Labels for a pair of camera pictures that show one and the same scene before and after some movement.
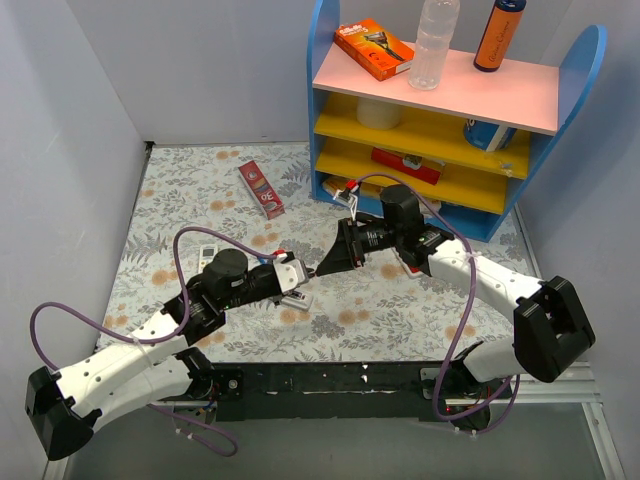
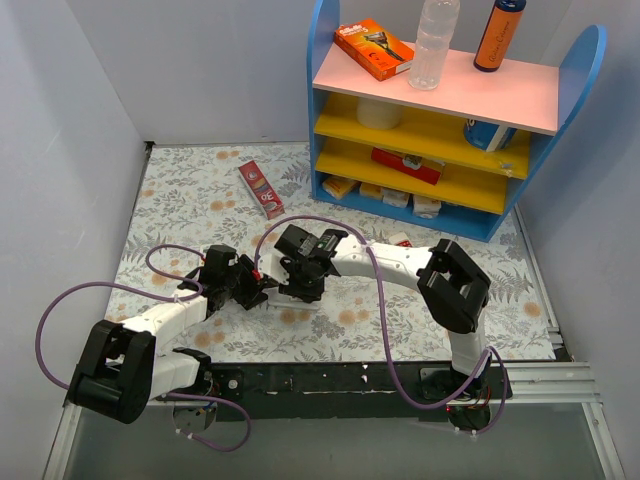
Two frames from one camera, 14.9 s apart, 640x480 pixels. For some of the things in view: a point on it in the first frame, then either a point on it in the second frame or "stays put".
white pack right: [435, 204] stays put
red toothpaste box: [262, 191] stays put
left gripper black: [270, 279] stays put
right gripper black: [348, 244] → [298, 279]
